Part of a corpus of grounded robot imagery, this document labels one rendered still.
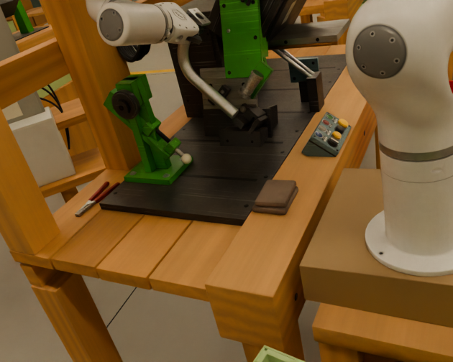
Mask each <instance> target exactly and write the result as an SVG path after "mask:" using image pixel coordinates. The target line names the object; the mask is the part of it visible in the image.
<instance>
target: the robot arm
mask: <svg viewBox="0 0 453 362"><path fill-rule="evenodd" d="M86 8H87V11H88V14H89V16H90V17H91V18H92V19H93V20H94V21H95V22H96V23H97V29H98V31H99V34H100V36H101V38H102V40H103V41H105V43H107V44H108V45H111V46H115V47H117V46H128V45H149V44H160V43H162V42H163V41H164V42H168V43H173V44H188V43H191V42H194V43H196V44H198V45H199V44H200V43H201V41H202V39H201V37H200V36H199V35H200V34H202V33H203V31H204V27H205V26H201V25H200V24H196V23H195V22H194V21H193V20H192V18H191V17H192V16H191V15H190V14H189V13H185V12H184V11H183V10H182V9H181V8H180V7H179V6H178V5H177V4H176V3H173V2H161V3H156V4H140V3H136V2H133V1H130V0H86ZM452 51H453V0H367V1H366V2H365V3H364V4H363V5H362V6H361V7H360V8H359V9H358V11H357V12H356V14H355V15H354V17H353V19H352V21H351V23H350V26H349V29H348V32H347V40H346V49H345V54H346V63H347V69H348V72H349V76H350V78H351V79H352V82H353V83H354V85H355V87H356V88H357V89H358V91H359V92H360V93H361V94H362V96H363V97H364V98H365V100H366V101H367V102H368V103H369V104H370V106H371V107H372V109H373V111H374V113H375V115H376V119H377V132H378V143H379V151H380V168H381V177H382V187H383V205H384V210H383V211H382V212H380V213H378V214H377V215H376V216H375V217H374V218H373V219H372V220H371V221H370V222H369V223H368V225H367V228H366V231H365V240H366V246H367V248H368V250H369V252H370V253H371V254H372V256H373V257H374V258H375V259H377V260H378V261H379V262H380V263H381V264H383V265H385V266H386V267H388V268H390V269H393V270H395V271H397V272H402V273H404V274H410V275H415V276H421V277H437V276H444V275H449V274H453V93H452V90H451V88H450V85H449V78H448V62H449V56H450V53H451V52H452Z"/></svg>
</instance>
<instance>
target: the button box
mask: <svg viewBox="0 0 453 362"><path fill-rule="evenodd" d="M327 114H330V113H329V112H326V113H325V114H324V117H323V118H322V119H321V120H320V122H319V124H318V126H317V127H316V128H315V130H314V132H313V133H312V135H311V137H310V138H309V140H308V141H307V143H306V145H305V147H304V148H303V150H302V153H303V154H305V155H306V156H312V157H336V156H337V155H338V153H339V151H340V149H341V148H342V145H343V143H344V141H345V139H346V138H347V135H348V133H349V131H350V129H351V126H350V125H349V124H348V127H347V128H344V132H343V133H340V134H341V135H342V137H341V138H340V139H337V140H338V142H339V143H338V145H337V146H332V145H330V143H329V142H328V140H329V138H331V137H333V136H332V133H333V132H334V131H337V130H336V129H335V128H336V126H338V125H339V124H338V120H339V119H338V118H337V117H336V116H333V115H332V114H330V115H331V116H332V117H333V119H329V118H328V117H327V116H326V115H327ZM323 120H327V121H328V122H329V125H326V124H325V123H324V122H323ZM319 126H324V127H325V128H326V131H322V130H320V128H319ZM316 132H320V133H321V134H322V137H318V136H317V135H316Z"/></svg>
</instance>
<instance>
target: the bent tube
mask: <svg viewBox="0 0 453 362"><path fill-rule="evenodd" d="M187 12H188V13H189V14H190V15H191V16H192V17H191V18H192V20H193V21H194V22H195V23H196V24H200V25H201V26H206V25H209V24H210V23H211V22H210V21H209V20H208V19H207V18H206V17H205V16H204V15H203V14H202V13H201V12H200V11H199V10H198V9H197V8H194V9H188V11H187ZM189 46H190V43H188V44H178V62H179V65H180V68H181V70H182V72H183V74H184V76H185V77H186V78H187V80H188V81H189V82H190V83H191V84H192V85H194V86H195V87H196V88H197V89H198V90H200V91H201V92H202V93H203V94H204V95H205V96H206V97H207V98H208V99H209V100H210V101H212V102H213V103H214V104H215V105H216V106H218V107H219V108H220V109H221V110H222V111H223V112H224V113H225V114H226V115H227V116H229V117H230V118H231V119H233V118H234V117H235V116H236V115H237V114H238V113H239V110H238V109H237V108H236V107H234V106H233V105H232V104H231V103H230V102H228V100H227V99H225V97H223V96H222V95H221V94H220V93H219V92H217V91H216V90H215V89H214V88H213V87H211V86H210V85H209V84H208V83H207V82H206V81H205V80H204V79H203V78H201V77H200V76H199V75H198V74H197V73H196V72H195V71H194V69H193V68H192V66H191V63H190V60H189V56H188V50H189Z"/></svg>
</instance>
